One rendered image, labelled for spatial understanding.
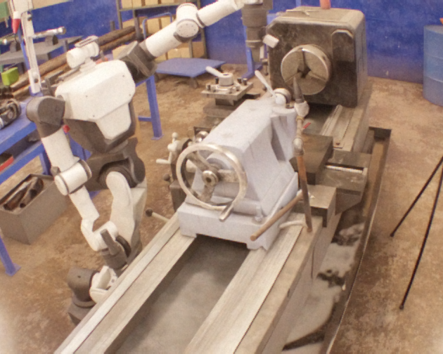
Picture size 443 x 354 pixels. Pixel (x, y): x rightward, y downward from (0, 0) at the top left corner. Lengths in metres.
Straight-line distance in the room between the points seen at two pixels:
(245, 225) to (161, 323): 0.41
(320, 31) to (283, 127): 0.93
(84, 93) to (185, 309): 0.79
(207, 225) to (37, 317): 1.51
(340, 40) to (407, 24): 3.39
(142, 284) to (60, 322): 1.26
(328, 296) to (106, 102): 1.17
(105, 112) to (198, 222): 0.49
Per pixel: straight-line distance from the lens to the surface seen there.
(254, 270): 1.36
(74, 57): 1.56
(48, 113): 1.51
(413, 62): 5.75
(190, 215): 1.48
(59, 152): 1.56
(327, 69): 2.20
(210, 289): 1.49
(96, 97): 1.54
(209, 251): 1.64
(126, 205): 1.72
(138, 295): 1.36
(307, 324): 1.77
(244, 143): 1.36
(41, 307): 2.72
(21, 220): 3.17
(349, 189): 1.66
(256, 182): 1.40
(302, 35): 2.40
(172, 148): 2.02
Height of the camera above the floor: 1.76
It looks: 31 degrees down
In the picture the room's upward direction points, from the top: 7 degrees counter-clockwise
